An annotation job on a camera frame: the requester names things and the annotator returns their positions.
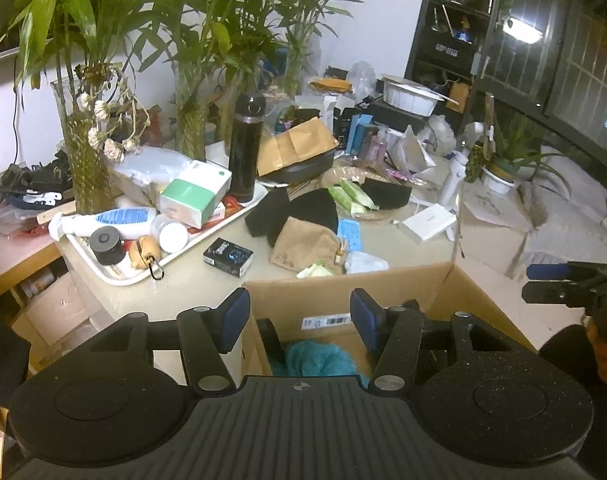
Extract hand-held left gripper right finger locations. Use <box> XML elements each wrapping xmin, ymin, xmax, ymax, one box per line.
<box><xmin>350</xmin><ymin>287</ymin><xmax>514</xmax><ymax>393</ymax></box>

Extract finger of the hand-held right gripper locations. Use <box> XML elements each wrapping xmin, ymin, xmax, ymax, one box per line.
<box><xmin>527</xmin><ymin>262</ymin><xmax>584</xmax><ymax>281</ymax></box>
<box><xmin>522</xmin><ymin>280</ymin><xmax>585</xmax><ymax>306</ymax></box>

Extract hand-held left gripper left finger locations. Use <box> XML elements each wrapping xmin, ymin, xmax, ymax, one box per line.
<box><xmin>90</xmin><ymin>287</ymin><xmax>251</xmax><ymax>397</ymax></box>

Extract cardboard box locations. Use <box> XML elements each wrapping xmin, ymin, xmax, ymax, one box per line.
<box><xmin>242</xmin><ymin>260</ymin><xmax>540</xmax><ymax>392</ymax></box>

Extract burlap drawstring pouch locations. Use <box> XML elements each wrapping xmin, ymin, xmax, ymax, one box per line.
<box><xmin>269</xmin><ymin>216</ymin><xmax>345</xmax><ymax>277</ymax></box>

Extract white plastic packet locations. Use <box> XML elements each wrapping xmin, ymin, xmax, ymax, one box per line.
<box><xmin>344</xmin><ymin>250</ymin><xmax>390</xmax><ymax>275</ymax></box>

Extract small black box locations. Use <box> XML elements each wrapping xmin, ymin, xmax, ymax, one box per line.
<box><xmin>203</xmin><ymin>237</ymin><xmax>254</xmax><ymax>278</ymax></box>

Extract grey fringed blanket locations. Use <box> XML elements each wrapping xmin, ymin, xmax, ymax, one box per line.
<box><xmin>506</xmin><ymin>145</ymin><xmax>607</xmax><ymax>281</ymax></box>

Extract light green packet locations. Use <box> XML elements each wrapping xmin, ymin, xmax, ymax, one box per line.
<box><xmin>296</xmin><ymin>259</ymin><xmax>334</xmax><ymax>279</ymax></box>

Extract teal fluffy cloth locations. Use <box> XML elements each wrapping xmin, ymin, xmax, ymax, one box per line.
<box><xmin>282</xmin><ymin>339</ymin><xmax>371</xmax><ymax>388</ymax></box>

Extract potted green plant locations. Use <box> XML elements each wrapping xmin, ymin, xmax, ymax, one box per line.
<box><xmin>476</xmin><ymin>115</ymin><xmax>574</xmax><ymax>196</ymax></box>

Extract flat white box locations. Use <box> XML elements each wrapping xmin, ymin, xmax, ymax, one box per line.
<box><xmin>398</xmin><ymin>204</ymin><xmax>457</xmax><ymax>245</ymax></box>

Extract red packets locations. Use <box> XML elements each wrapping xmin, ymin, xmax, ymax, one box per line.
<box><xmin>203</xmin><ymin>197</ymin><xmax>246</xmax><ymax>228</ymax></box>

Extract brown pouch with carabiner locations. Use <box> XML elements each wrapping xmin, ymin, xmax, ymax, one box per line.
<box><xmin>127</xmin><ymin>235</ymin><xmax>166</xmax><ymax>281</ymax></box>

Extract green wet wipes packet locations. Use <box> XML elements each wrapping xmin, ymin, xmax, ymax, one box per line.
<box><xmin>339</xmin><ymin>179</ymin><xmax>377</xmax><ymax>211</ymax></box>
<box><xmin>328</xmin><ymin>186</ymin><xmax>357</xmax><ymax>213</ymax></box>

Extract black folded cloth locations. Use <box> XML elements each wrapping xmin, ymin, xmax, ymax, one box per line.
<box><xmin>244</xmin><ymin>187</ymin><xmax>339</xmax><ymax>248</ymax></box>

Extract white plastic tray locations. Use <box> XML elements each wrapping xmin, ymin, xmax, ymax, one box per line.
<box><xmin>66</xmin><ymin>180</ymin><xmax>269</xmax><ymax>287</ymax></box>

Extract white handheld gimbal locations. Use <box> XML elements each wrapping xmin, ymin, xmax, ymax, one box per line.
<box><xmin>439</xmin><ymin>121</ymin><xmax>487</xmax><ymax>208</ymax></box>

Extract green and white tissue pack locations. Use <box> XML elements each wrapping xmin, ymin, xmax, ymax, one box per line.
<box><xmin>159</xmin><ymin>179</ymin><xmax>225</xmax><ymax>228</ymax></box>

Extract woven tray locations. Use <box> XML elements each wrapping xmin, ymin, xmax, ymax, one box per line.
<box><xmin>319</xmin><ymin>165</ymin><xmax>419</xmax><ymax>222</ymax></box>

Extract white box with green dot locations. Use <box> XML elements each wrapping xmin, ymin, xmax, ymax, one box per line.
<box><xmin>176</xmin><ymin>160</ymin><xmax>232</xmax><ymax>193</ymax></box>

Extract black pan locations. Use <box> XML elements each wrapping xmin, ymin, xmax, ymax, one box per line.
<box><xmin>270</xmin><ymin>152</ymin><xmax>337</xmax><ymax>186</ymax></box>

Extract white lotion bottle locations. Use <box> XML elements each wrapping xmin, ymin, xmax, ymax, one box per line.
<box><xmin>48</xmin><ymin>206</ymin><xmax>158</xmax><ymax>241</ymax></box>

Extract white plastic bag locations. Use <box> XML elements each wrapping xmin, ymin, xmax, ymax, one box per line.
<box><xmin>386</xmin><ymin>125</ymin><xmax>439</xmax><ymax>173</ymax></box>

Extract black thermos bottle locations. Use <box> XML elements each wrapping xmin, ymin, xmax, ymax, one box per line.
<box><xmin>227</xmin><ymin>92</ymin><xmax>268</xmax><ymax>203</ymax></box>

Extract white mailer bag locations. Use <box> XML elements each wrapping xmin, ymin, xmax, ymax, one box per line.
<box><xmin>108</xmin><ymin>152</ymin><xmax>194</xmax><ymax>201</ymax></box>

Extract blue carton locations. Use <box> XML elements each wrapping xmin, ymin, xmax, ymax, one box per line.
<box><xmin>344</xmin><ymin>114</ymin><xmax>374</xmax><ymax>156</ymax></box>

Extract brown paper envelope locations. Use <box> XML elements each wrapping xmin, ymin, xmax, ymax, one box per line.
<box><xmin>256</xmin><ymin>121</ymin><xmax>340</xmax><ymax>177</ymax></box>

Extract bushy bamboo in glass vase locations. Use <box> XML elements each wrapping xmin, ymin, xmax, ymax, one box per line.
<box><xmin>128</xmin><ymin>0</ymin><xmax>284</xmax><ymax>161</ymax></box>

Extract small brown envelope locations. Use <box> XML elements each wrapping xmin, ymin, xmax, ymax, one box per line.
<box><xmin>446</xmin><ymin>82</ymin><xmax>471</xmax><ymax>113</ymax></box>

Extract flat black box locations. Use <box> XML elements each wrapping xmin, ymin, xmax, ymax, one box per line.
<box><xmin>371</xmin><ymin>97</ymin><xmax>434</xmax><ymax>131</ymax></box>

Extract tall bamboo in glass vase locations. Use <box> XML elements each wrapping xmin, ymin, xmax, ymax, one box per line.
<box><xmin>0</xmin><ymin>0</ymin><xmax>149</xmax><ymax>216</ymax></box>

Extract wooden side shelf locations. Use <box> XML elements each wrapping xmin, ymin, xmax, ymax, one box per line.
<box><xmin>0</xmin><ymin>232</ymin><xmax>91</xmax><ymax>376</ymax></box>

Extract white foil-lidded bowl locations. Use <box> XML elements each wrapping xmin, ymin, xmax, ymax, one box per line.
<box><xmin>382</xmin><ymin>75</ymin><xmax>447</xmax><ymax>115</ymax></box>

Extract barred window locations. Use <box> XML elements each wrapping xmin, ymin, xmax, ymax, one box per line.
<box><xmin>483</xmin><ymin>0</ymin><xmax>607</xmax><ymax>131</ymax></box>

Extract dried white flowers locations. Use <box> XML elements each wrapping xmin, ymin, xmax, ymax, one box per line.
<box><xmin>78</xmin><ymin>62</ymin><xmax>151</xmax><ymax>163</ymax></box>

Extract clear plastic bag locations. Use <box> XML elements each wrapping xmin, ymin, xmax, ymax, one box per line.
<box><xmin>346</xmin><ymin>61</ymin><xmax>377</xmax><ymax>98</ymax></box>

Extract black shoes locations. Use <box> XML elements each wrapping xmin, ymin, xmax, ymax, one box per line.
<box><xmin>0</xmin><ymin>152</ymin><xmax>74</xmax><ymax>211</ymax></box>

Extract black shelf unit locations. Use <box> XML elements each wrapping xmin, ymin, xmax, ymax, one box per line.
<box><xmin>405</xmin><ymin>0</ymin><xmax>507</xmax><ymax>111</ymax></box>

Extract slim bamboo in glass vase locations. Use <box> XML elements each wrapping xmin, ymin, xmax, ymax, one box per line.
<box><xmin>263</xmin><ymin>0</ymin><xmax>379</xmax><ymax>98</ymax></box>

